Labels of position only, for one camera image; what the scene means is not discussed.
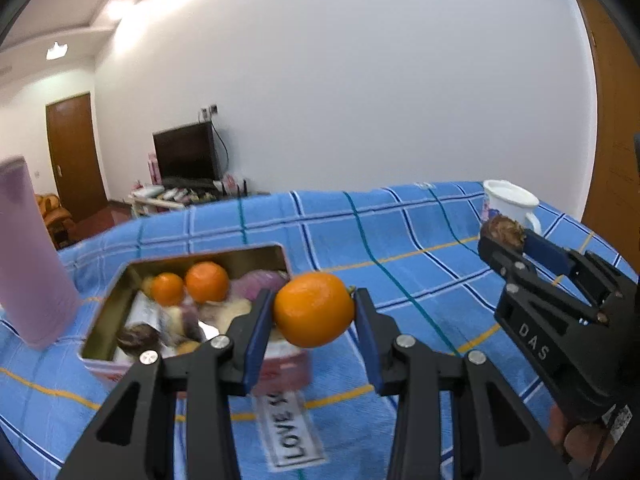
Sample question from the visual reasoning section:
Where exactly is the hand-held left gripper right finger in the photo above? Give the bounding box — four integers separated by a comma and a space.
352, 287, 573, 480

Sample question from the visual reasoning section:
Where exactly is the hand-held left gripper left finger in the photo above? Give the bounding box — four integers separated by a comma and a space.
55, 289, 275, 480

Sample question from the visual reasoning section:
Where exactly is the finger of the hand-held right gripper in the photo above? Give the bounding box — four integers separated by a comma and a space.
524, 233, 640, 312
478, 235, 606, 325

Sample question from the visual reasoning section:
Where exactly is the dark wrinkled passion fruit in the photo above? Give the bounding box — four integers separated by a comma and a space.
116, 324, 162, 358
482, 215, 526, 250

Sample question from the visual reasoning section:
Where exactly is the pink metal tin box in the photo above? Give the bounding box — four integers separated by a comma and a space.
77, 242, 313, 396

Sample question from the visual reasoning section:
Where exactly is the purple round turnip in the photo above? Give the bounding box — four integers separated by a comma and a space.
231, 270, 291, 301

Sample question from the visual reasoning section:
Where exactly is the orange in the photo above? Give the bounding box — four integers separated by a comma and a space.
185, 261, 231, 304
272, 271, 356, 349
151, 272, 186, 307

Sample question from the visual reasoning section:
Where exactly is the person's right hand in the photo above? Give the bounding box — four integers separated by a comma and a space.
549, 402, 621, 468

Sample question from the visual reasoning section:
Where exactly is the white floral mug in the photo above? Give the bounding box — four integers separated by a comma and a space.
482, 180, 542, 236

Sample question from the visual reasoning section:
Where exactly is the blue plaid blanket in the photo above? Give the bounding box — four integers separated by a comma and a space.
0, 180, 640, 480

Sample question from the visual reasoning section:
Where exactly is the printed paper leaflet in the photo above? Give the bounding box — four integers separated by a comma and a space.
127, 295, 166, 331

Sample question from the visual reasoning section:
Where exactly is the brown wooden wardrobe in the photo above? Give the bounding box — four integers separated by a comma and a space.
577, 0, 640, 281

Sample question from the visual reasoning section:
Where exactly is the white tv stand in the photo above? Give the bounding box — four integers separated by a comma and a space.
127, 185, 271, 218

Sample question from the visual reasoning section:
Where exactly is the black television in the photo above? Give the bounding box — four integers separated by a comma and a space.
152, 121, 223, 183

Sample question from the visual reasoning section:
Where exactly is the purple tall bottle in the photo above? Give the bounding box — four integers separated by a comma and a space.
0, 156, 83, 351

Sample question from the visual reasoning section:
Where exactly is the orange leather sofa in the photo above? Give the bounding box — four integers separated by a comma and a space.
35, 192, 76, 251

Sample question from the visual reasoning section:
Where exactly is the brown wooden door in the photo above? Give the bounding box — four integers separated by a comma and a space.
46, 91, 110, 223

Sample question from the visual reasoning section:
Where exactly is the black power cable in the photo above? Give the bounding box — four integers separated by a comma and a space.
212, 115, 231, 181

